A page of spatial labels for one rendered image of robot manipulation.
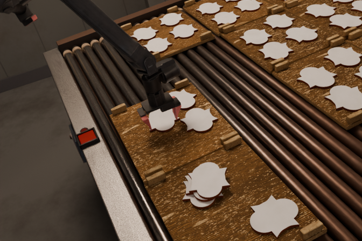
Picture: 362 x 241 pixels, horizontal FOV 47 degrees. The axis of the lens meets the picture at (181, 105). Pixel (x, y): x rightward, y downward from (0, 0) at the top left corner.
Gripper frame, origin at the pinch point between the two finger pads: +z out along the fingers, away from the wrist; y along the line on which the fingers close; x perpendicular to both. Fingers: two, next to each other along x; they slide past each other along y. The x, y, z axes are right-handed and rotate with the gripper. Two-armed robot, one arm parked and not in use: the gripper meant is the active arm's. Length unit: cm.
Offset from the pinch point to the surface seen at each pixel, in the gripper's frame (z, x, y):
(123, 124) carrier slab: 2.9, -11.6, 12.5
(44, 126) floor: 95, -174, 58
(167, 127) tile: 2.0, 1.1, -0.7
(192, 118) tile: 2.1, 1.5, -10.1
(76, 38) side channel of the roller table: 1, -95, 14
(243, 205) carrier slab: 3.4, 43.8, -6.8
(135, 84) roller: 4.4, -37.4, -0.1
